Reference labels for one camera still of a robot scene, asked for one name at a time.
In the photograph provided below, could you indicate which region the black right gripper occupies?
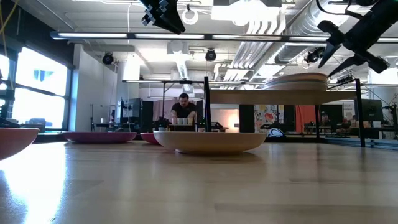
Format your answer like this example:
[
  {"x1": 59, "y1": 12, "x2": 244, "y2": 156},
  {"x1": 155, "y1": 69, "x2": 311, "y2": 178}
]
[{"x1": 317, "y1": 12, "x2": 391, "y2": 77}]

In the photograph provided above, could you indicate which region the dark square monitor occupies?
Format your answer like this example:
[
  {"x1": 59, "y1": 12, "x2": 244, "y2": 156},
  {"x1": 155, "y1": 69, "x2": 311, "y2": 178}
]
[{"x1": 359, "y1": 98, "x2": 384, "y2": 123}]

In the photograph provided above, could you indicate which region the person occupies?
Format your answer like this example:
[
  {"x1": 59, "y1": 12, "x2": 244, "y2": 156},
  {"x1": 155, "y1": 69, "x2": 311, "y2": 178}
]
[{"x1": 170, "y1": 92, "x2": 198, "y2": 126}]

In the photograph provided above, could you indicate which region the cream white plate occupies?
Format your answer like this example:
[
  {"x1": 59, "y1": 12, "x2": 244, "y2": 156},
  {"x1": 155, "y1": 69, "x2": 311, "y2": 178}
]
[{"x1": 152, "y1": 130, "x2": 268, "y2": 155}]

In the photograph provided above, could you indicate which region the white cable coil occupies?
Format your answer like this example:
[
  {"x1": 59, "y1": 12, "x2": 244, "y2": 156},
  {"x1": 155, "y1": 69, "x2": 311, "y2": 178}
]
[{"x1": 181, "y1": 4, "x2": 200, "y2": 26}]

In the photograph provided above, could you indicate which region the salmon pink plate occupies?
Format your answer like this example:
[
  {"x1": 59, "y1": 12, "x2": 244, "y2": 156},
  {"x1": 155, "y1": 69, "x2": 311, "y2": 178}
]
[{"x1": 269, "y1": 72, "x2": 330, "y2": 83}]

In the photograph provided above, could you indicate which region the floral patterned panel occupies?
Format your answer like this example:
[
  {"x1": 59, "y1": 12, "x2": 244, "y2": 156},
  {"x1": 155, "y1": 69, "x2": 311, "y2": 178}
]
[{"x1": 254, "y1": 104, "x2": 279, "y2": 134}]

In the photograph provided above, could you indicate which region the tall black cabinet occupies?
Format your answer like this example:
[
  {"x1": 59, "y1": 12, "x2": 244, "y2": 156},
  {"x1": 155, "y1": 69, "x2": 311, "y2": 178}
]
[{"x1": 141, "y1": 100, "x2": 154, "y2": 133}]

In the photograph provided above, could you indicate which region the orange curtain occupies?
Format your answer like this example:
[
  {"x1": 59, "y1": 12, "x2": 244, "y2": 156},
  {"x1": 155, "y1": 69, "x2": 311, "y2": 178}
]
[{"x1": 294, "y1": 105, "x2": 317, "y2": 134}]

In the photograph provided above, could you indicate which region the black metal rig frame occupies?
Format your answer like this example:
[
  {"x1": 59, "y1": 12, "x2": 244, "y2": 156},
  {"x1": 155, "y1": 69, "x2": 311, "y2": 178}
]
[{"x1": 122, "y1": 78, "x2": 206, "y2": 121}]

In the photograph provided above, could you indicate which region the terracotta orange plate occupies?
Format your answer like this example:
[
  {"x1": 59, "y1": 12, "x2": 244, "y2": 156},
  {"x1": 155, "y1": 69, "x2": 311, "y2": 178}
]
[{"x1": 0, "y1": 127, "x2": 40, "y2": 161}]

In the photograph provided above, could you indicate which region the black and white ball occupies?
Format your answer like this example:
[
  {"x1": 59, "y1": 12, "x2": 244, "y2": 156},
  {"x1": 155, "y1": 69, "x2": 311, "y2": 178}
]
[{"x1": 267, "y1": 127, "x2": 285, "y2": 138}]

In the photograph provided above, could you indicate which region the black flat panel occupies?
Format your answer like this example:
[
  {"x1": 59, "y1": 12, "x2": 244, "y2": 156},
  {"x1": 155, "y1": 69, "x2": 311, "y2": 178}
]
[{"x1": 238, "y1": 104, "x2": 256, "y2": 134}]

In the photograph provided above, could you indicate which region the wooden shelf black metal frame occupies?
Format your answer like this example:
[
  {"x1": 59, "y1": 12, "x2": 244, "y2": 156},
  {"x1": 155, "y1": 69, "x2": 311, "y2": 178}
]
[{"x1": 203, "y1": 75, "x2": 367, "y2": 148}]

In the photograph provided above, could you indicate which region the purple plate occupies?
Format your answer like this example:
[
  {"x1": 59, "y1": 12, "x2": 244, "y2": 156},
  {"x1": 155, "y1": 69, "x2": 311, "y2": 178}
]
[{"x1": 62, "y1": 131, "x2": 138, "y2": 144}]

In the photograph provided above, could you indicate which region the black equipment case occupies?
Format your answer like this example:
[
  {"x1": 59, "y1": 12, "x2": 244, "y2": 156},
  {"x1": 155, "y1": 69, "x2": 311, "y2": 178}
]
[{"x1": 20, "y1": 118, "x2": 47, "y2": 133}]

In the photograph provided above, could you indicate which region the black rig crossbar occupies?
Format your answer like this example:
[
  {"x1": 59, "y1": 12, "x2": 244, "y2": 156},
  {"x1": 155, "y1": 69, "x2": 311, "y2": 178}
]
[{"x1": 49, "y1": 30, "x2": 398, "y2": 44}]

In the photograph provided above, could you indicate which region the dark monitor on stand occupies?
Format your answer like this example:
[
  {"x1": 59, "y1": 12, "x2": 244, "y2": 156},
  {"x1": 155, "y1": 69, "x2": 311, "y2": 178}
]
[{"x1": 119, "y1": 97, "x2": 142, "y2": 126}]

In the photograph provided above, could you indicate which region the silver ventilation duct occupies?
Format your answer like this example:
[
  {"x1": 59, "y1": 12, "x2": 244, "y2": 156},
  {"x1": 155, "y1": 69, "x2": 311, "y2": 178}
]
[{"x1": 275, "y1": 0, "x2": 361, "y2": 65}]

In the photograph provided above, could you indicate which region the black aluminium table frame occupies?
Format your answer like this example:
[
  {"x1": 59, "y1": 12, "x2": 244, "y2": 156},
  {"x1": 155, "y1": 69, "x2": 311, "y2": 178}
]
[{"x1": 32, "y1": 131, "x2": 398, "y2": 151}]

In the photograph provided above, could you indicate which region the magenta plate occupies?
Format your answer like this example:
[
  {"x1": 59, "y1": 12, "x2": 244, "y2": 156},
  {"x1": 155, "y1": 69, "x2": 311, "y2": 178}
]
[{"x1": 140, "y1": 132, "x2": 163, "y2": 146}]

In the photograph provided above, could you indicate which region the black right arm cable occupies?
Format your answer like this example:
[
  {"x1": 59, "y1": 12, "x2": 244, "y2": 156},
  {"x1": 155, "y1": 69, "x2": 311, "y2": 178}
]
[{"x1": 315, "y1": 0, "x2": 364, "y2": 20}]

